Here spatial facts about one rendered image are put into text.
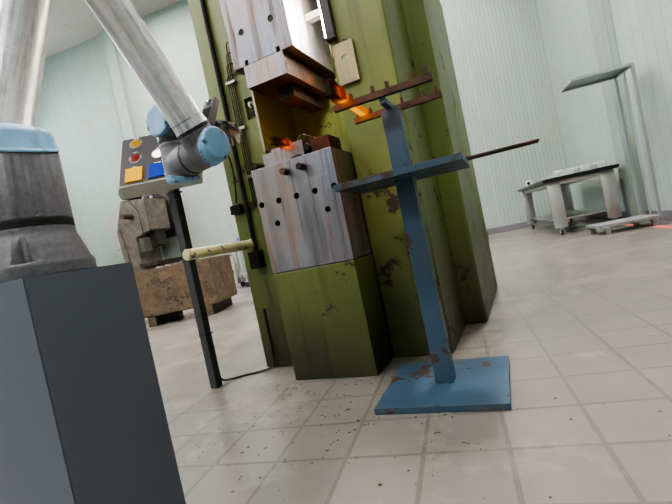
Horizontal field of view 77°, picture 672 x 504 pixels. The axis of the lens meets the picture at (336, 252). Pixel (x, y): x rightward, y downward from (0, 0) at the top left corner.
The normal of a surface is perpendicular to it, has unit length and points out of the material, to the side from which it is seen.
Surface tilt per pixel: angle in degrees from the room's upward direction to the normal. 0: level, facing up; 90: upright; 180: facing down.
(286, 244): 90
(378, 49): 90
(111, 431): 90
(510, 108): 90
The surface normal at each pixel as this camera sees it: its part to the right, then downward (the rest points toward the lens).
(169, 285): -0.05, 0.04
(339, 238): -0.40, 0.11
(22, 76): 0.89, -0.10
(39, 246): 0.55, -0.44
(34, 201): 0.73, -0.14
